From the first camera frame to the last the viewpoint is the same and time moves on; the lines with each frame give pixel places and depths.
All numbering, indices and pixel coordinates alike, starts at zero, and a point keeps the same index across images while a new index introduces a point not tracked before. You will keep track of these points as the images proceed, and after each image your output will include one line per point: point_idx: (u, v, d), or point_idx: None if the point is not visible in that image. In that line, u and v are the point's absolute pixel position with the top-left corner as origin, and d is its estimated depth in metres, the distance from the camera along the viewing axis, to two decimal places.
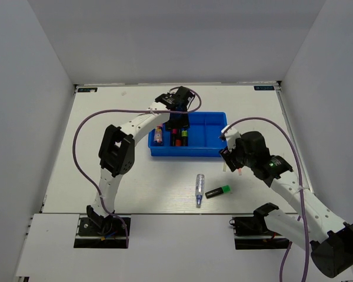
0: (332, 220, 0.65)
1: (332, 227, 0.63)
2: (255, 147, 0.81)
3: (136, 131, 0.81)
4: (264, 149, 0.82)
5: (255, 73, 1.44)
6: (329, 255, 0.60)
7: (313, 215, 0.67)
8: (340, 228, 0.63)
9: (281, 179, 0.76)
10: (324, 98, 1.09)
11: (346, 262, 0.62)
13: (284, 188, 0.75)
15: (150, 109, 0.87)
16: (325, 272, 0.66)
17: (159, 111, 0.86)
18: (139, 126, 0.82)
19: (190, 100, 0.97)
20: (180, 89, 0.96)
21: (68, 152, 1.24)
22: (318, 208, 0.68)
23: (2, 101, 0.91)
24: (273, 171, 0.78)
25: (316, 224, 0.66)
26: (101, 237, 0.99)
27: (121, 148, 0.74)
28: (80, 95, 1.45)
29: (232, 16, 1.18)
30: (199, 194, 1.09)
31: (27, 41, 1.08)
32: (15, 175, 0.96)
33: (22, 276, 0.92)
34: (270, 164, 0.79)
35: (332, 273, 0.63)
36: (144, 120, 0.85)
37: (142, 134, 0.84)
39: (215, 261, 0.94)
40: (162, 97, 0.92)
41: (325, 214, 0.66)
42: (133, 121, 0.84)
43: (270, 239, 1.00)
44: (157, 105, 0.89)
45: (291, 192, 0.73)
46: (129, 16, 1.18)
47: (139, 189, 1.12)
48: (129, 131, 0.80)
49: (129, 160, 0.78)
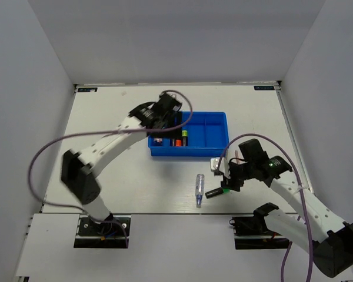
0: (331, 220, 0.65)
1: (332, 227, 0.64)
2: (252, 150, 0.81)
3: (96, 157, 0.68)
4: (261, 151, 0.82)
5: (255, 73, 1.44)
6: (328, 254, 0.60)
7: (313, 215, 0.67)
8: (339, 228, 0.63)
9: (281, 179, 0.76)
10: (324, 98, 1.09)
11: (346, 262, 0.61)
13: (283, 188, 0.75)
15: (118, 128, 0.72)
16: (325, 273, 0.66)
17: (129, 131, 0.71)
18: (102, 151, 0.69)
19: (175, 110, 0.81)
20: (162, 97, 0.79)
21: (68, 152, 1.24)
22: (318, 208, 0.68)
23: (2, 101, 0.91)
24: (273, 170, 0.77)
25: (315, 224, 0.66)
26: (101, 237, 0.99)
27: (78, 180, 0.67)
28: (80, 95, 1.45)
29: (232, 16, 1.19)
30: (199, 194, 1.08)
31: (27, 40, 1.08)
32: (15, 176, 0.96)
33: (22, 275, 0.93)
34: (270, 164, 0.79)
35: (332, 274, 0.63)
36: (109, 142, 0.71)
37: (106, 158, 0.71)
39: (215, 261, 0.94)
40: (138, 110, 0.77)
41: (325, 214, 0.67)
42: (96, 143, 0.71)
43: (269, 239, 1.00)
44: (130, 121, 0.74)
45: (290, 191, 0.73)
46: (129, 16, 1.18)
47: (139, 190, 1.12)
48: (89, 159, 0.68)
49: (90, 188, 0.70)
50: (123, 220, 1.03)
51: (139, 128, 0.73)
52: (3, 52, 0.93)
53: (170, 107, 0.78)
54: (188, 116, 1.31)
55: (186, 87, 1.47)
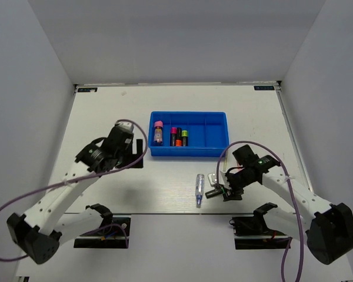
0: (318, 202, 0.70)
1: (319, 209, 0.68)
2: (243, 151, 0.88)
3: (44, 217, 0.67)
4: (252, 154, 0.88)
5: (255, 73, 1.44)
6: (318, 235, 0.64)
7: (301, 200, 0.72)
8: (326, 209, 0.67)
9: (269, 173, 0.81)
10: (324, 98, 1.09)
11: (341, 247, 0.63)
13: (273, 181, 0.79)
15: (63, 180, 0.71)
16: (322, 261, 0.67)
17: (75, 180, 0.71)
18: (50, 209, 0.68)
19: (127, 142, 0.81)
20: (112, 133, 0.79)
21: (68, 152, 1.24)
22: (305, 193, 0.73)
23: (2, 101, 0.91)
24: (261, 166, 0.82)
25: (303, 208, 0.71)
26: (101, 237, 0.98)
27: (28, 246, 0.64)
28: (80, 95, 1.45)
29: (232, 17, 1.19)
30: (199, 194, 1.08)
31: (27, 40, 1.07)
32: (15, 176, 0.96)
33: (22, 276, 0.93)
34: (259, 161, 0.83)
35: (327, 260, 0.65)
36: (56, 197, 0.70)
37: (56, 215, 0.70)
39: (215, 261, 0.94)
40: (86, 152, 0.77)
41: (312, 198, 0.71)
42: (42, 201, 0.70)
43: (269, 239, 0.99)
44: (77, 169, 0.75)
45: (279, 183, 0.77)
46: (129, 16, 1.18)
47: (139, 190, 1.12)
48: (36, 221, 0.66)
49: (45, 248, 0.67)
50: (123, 220, 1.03)
51: (87, 174, 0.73)
52: (2, 52, 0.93)
53: (122, 141, 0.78)
54: (187, 116, 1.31)
55: (186, 87, 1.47)
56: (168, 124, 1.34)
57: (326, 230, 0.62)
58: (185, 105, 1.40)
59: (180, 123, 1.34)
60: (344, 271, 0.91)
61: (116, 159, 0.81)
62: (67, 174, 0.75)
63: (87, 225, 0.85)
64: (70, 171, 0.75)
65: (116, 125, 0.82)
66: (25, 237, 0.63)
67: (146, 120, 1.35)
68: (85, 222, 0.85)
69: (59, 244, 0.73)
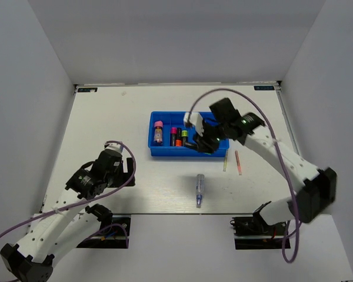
0: (307, 167, 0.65)
1: (308, 175, 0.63)
2: (222, 107, 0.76)
3: (37, 247, 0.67)
4: (233, 109, 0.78)
5: (255, 73, 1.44)
6: (304, 201, 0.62)
7: (289, 165, 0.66)
8: (315, 174, 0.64)
9: (255, 135, 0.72)
10: (324, 97, 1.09)
11: (321, 208, 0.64)
13: (258, 144, 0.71)
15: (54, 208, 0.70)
16: (301, 221, 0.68)
17: (65, 208, 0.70)
18: (42, 238, 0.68)
19: (116, 164, 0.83)
20: (100, 158, 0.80)
21: (68, 152, 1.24)
22: (293, 158, 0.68)
23: (2, 101, 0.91)
24: (245, 127, 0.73)
25: (291, 174, 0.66)
26: (101, 237, 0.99)
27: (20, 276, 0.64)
28: (80, 95, 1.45)
29: (232, 16, 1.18)
30: (199, 194, 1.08)
31: (27, 40, 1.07)
32: (15, 175, 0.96)
33: None
34: (243, 122, 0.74)
35: (309, 220, 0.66)
36: (47, 225, 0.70)
37: (49, 243, 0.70)
39: (215, 261, 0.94)
40: (76, 177, 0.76)
41: (299, 163, 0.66)
42: (35, 230, 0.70)
43: (269, 239, 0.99)
44: (67, 197, 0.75)
45: (266, 146, 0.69)
46: (129, 16, 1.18)
47: (139, 190, 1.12)
48: (29, 251, 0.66)
49: (40, 275, 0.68)
50: (123, 220, 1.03)
51: (77, 202, 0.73)
52: (2, 53, 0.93)
53: (111, 165, 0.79)
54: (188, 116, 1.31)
55: (186, 87, 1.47)
56: (168, 124, 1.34)
57: (313, 200, 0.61)
58: (185, 105, 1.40)
59: (180, 123, 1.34)
60: (344, 271, 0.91)
61: (105, 183, 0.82)
62: (58, 201, 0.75)
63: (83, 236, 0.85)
64: (60, 198, 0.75)
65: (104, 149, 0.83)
66: (17, 268, 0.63)
67: (146, 120, 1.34)
68: (84, 234, 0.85)
69: (52, 268, 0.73)
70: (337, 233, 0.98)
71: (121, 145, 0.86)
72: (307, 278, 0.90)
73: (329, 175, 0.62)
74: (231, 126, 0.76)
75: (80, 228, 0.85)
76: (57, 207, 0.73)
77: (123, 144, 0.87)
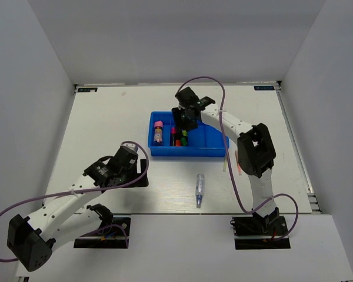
0: (243, 125, 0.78)
1: (243, 130, 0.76)
2: (184, 94, 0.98)
3: (47, 222, 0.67)
4: (193, 94, 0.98)
5: (255, 73, 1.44)
6: (242, 151, 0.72)
7: (230, 126, 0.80)
8: (249, 128, 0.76)
9: (206, 110, 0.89)
10: (324, 97, 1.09)
11: (263, 159, 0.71)
13: (209, 116, 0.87)
15: (70, 189, 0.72)
16: (253, 175, 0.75)
17: (81, 191, 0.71)
18: (53, 215, 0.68)
19: (133, 162, 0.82)
20: (119, 153, 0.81)
21: (67, 152, 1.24)
22: (233, 121, 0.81)
23: (2, 101, 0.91)
24: (198, 105, 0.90)
25: (232, 132, 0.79)
26: (101, 237, 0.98)
27: (26, 247, 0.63)
28: (80, 95, 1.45)
29: (232, 17, 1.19)
30: (199, 194, 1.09)
31: (27, 40, 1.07)
32: (15, 175, 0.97)
33: (22, 276, 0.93)
34: (197, 103, 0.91)
35: (256, 172, 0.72)
36: (61, 204, 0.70)
37: (58, 222, 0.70)
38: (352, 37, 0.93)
39: (215, 261, 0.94)
40: (93, 167, 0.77)
41: (238, 123, 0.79)
42: (47, 207, 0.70)
43: (269, 239, 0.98)
44: (84, 181, 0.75)
45: (213, 117, 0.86)
46: (129, 16, 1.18)
47: (139, 190, 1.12)
48: (39, 224, 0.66)
49: (42, 253, 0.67)
50: (123, 220, 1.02)
51: (93, 188, 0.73)
52: (3, 52, 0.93)
53: (127, 161, 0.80)
54: None
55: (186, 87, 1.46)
56: (168, 124, 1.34)
57: (247, 147, 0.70)
58: None
59: None
60: (344, 271, 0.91)
61: (120, 178, 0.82)
62: (75, 184, 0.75)
63: (83, 231, 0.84)
64: (77, 182, 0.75)
65: (121, 146, 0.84)
66: (25, 239, 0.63)
67: (146, 120, 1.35)
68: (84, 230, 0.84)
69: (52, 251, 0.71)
70: (337, 232, 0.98)
71: (136, 147, 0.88)
72: (307, 278, 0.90)
73: (261, 128, 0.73)
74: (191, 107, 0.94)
75: (82, 222, 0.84)
76: (74, 188, 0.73)
77: (137, 144, 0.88)
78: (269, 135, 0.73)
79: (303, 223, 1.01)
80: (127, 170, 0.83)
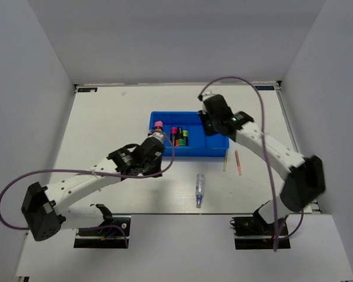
0: (292, 156, 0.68)
1: (293, 163, 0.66)
2: (215, 103, 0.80)
3: (62, 197, 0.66)
4: (225, 106, 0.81)
5: (255, 73, 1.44)
6: (290, 187, 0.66)
7: (276, 155, 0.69)
8: (300, 162, 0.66)
9: (243, 130, 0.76)
10: (324, 97, 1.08)
11: (312, 196, 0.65)
13: (247, 138, 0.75)
15: (92, 170, 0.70)
16: (295, 209, 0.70)
17: (101, 174, 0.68)
18: (70, 191, 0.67)
19: (159, 154, 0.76)
20: (144, 143, 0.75)
21: (67, 151, 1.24)
22: (279, 148, 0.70)
23: (2, 101, 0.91)
24: (235, 124, 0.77)
25: (278, 163, 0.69)
26: (101, 237, 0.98)
27: (37, 217, 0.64)
28: (80, 95, 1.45)
29: (232, 17, 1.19)
30: (199, 194, 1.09)
31: (27, 39, 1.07)
32: (15, 175, 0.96)
33: (22, 276, 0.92)
34: (233, 120, 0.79)
35: (299, 207, 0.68)
36: (80, 181, 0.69)
37: (73, 198, 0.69)
38: (352, 36, 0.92)
39: (215, 261, 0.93)
40: (118, 153, 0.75)
41: (286, 153, 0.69)
42: (66, 181, 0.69)
43: (270, 239, 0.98)
44: (106, 165, 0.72)
45: (253, 140, 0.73)
46: (129, 16, 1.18)
47: (139, 190, 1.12)
48: (54, 196, 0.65)
49: (50, 227, 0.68)
50: (123, 220, 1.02)
51: (113, 173, 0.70)
52: (3, 52, 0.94)
53: (152, 153, 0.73)
54: (187, 116, 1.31)
55: (186, 87, 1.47)
56: (168, 124, 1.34)
57: (299, 185, 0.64)
58: (185, 104, 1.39)
59: (180, 123, 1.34)
60: (344, 271, 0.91)
61: (143, 168, 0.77)
62: (96, 165, 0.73)
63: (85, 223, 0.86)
64: (99, 164, 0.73)
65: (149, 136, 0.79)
66: (37, 208, 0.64)
67: (146, 120, 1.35)
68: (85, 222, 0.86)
69: (60, 225, 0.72)
70: (337, 232, 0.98)
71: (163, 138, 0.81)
72: (307, 278, 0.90)
73: (314, 162, 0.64)
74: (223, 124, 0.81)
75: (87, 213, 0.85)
76: (95, 170, 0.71)
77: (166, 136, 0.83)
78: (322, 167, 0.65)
79: (303, 223, 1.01)
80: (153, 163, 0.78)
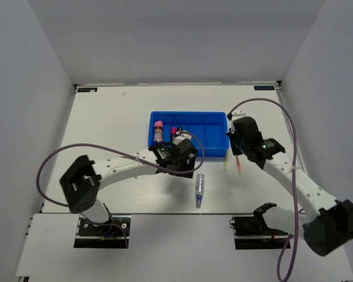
0: (323, 198, 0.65)
1: (324, 205, 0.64)
2: (246, 128, 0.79)
3: (107, 173, 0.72)
4: (256, 130, 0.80)
5: (255, 73, 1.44)
6: (318, 231, 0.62)
7: (305, 194, 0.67)
8: (332, 205, 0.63)
9: (273, 160, 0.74)
10: (325, 97, 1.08)
11: (338, 241, 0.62)
13: (276, 168, 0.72)
15: (136, 155, 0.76)
16: (316, 252, 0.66)
17: (145, 161, 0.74)
18: (115, 170, 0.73)
19: (191, 156, 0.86)
20: (180, 143, 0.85)
21: (67, 152, 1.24)
22: (310, 187, 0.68)
23: (2, 100, 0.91)
24: (265, 152, 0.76)
25: (307, 202, 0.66)
26: (101, 237, 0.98)
27: (83, 186, 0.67)
28: (80, 95, 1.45)
29: (233, 17, 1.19)
30: (199, 194, 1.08)
31: (27, 39, 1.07)
32: (15, 175, 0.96)
33: (22, 276, 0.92)
34: (263, 147, 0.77)
35: (324, 253, 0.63)
36: (124, 163, 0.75)
37: (113, 178, 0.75)
38: None
39: (215, 261, 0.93)
40: (158, 147, 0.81)
41: (317, 192, 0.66)
42: (112, 160, 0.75)
43: (270, 239, 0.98)
44: (147, 154, 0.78)
45: (283, 171, 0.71)
46: (129, 16, 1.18)
47: (139, 190, 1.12)
48: (100, 171, 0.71)
49: (88, 200, 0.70)
50: (123, 220, 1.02)
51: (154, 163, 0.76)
52: (3, 51, 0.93)
53: (186, 154, 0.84)
54: (187, 116, 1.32)
55: (186, 87, 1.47)
56: (168, 124, 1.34)
57: (329, 230, 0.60)
58: (185, 104, 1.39)
59: (180, 123, 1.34)
60: (344, 271, 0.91)
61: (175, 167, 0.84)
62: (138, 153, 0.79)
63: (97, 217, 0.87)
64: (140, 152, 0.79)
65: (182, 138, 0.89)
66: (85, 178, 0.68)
67: (146, 120, 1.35)
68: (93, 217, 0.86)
69: (92, 205, 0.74)
70: None
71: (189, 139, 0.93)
72: (307, 278, 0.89)
73: (347, 207, 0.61)
74: (252, 148, 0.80)
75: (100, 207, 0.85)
76: (139, 156, 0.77)
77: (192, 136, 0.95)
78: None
79: None
80: (180, 165, 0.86)
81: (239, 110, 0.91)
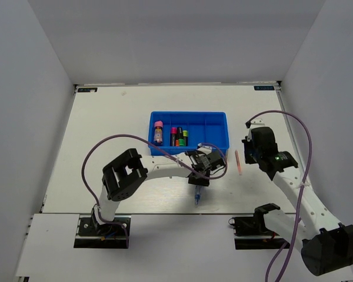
0: (327, 218, 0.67)
1: (326, 225, 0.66)
2: (263, 138, 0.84)
3: (152, 168, 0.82)
4: (272, 141, 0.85)
5: (255, 73, 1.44)
6: (315, 248, 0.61)
7: (309, 211, 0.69)
8: (335, 227, 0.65)
9: (284, 173, 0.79)
10: (324, 97, 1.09)
11: (334, 263, 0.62)
13: (285, 183, 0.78)
15: (177, 157, 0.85)
16: (311, 271, 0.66)
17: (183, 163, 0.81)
18: (158, 166, 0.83)
19: (220, 168, 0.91)
20: (212, 153, 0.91)
21: (68, 152, 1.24)
22: (316, 205, 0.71)
23: (2, 100, 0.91)
24: (277, 164, 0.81)
25: (310, 219, 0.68)
26: (101, 237, 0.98)
27: (130, 176, 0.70)
28: (80, 95, 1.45)
29: (233, 17, 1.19)
30: (197, 194, 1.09)
31: (27, 39, 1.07)
32: (15, 175, 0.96)
33: (22, 276, 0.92)
34: (276, 158, 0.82)
35: (317, 272, 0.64)
36: (166, 161, 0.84)
37: (154, 174, 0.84)
38: None
39: (215, 261, 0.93)
40: (196, 151, 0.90)
41: (321, 212, 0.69)
42: (156, 157, 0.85)
43: (269, 239, 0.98)
44: (185, 157, 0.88)
45: (291, 186, 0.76)
46: (129, 16, 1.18)
47: (139, 190, 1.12)
48: (146, 165, 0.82)
49: (130, 190, 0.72)
50: (123, 220, 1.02)
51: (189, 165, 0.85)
52: (3, 51, 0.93)
53: (215, 163, 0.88)
54: (187, 116, 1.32)
55: (186, 87, 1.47)
56: (168, 124, 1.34)
57: (326, 249, 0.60)
58: (185, 104, 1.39)
59: (180, 123, 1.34)
60: (343, 271, 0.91)
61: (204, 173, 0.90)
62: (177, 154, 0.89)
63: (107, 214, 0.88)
64: (179, 155, 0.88)
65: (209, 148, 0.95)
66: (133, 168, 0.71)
67: (146, 120, 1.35)
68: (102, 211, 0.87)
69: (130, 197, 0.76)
70: None
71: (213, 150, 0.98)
72: (307, 278, 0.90)
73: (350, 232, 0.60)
74: (265, 158, 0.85)
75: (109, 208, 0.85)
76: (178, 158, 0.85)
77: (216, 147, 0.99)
78: None
79: None
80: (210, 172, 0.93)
81: (258, 120, 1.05)
